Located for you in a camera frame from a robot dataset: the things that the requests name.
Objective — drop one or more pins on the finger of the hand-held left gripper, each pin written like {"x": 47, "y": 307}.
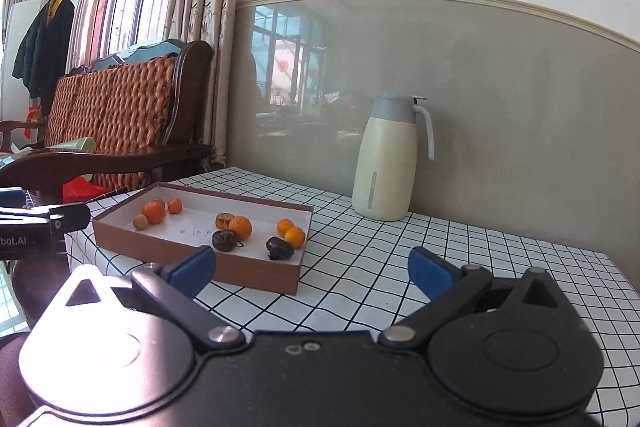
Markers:
{"x": 10, "y": 197}
{"x": 70, "y": 217}

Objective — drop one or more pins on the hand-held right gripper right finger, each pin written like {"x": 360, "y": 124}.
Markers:
{"x": 430, "y": 272}

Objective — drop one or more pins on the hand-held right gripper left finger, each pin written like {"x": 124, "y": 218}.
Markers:
{"x": 195, "y": 268}

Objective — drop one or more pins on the dark mangosteen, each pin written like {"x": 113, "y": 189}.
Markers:
{"x": 279, "y": 248}
{"x": 224, "y": 240}

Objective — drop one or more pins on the brown cardboard box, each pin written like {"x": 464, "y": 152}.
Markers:
{"x": 150, "y": 252}

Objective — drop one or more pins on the carrot top piece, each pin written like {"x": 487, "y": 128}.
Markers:
{"x": 222, "y": 220}

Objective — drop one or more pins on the large tangerine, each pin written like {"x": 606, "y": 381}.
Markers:
{"x": 152, "y": 213}

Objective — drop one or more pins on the small tan round fruit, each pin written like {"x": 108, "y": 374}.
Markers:
{"x": 140, "y": 222}

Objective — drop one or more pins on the orange kumquat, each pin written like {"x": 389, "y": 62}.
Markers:
{"x": 295, "y": 237}
{"x": 283, "y": 225}

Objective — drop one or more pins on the red plastic bag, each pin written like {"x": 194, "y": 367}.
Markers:
{"x": 82, "y": 191}

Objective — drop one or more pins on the white checked tablecloth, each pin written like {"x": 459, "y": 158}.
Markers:
{"x": 450, "y": 247}

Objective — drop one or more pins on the red hanging ornament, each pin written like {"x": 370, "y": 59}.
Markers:
{"x": 34, "y": 119}

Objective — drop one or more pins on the cream thermos jug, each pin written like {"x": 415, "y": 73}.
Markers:
{"x": 382, "y": 167}

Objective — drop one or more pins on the orange woven sofa cushion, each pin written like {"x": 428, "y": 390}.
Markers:
{"x": 115, "y": 107}

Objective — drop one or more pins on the dark hanging jacket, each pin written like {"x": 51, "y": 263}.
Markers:
{"x": 42, "y": 52}

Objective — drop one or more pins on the white cabinet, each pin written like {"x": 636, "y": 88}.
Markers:
{"x": 12, "y": 37}

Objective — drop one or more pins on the dark wooden sofa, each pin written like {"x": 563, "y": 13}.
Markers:
{"x": 192, "y": 97}

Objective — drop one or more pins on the teal cloth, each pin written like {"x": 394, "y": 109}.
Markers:
{"x": 140, "y": 53}

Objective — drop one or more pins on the yellow hanging garment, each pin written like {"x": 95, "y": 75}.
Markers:
{"x": 59, "y": 3}

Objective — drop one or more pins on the beige embroidered curtain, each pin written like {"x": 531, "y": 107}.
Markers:
{"x": 215, "y": 32}

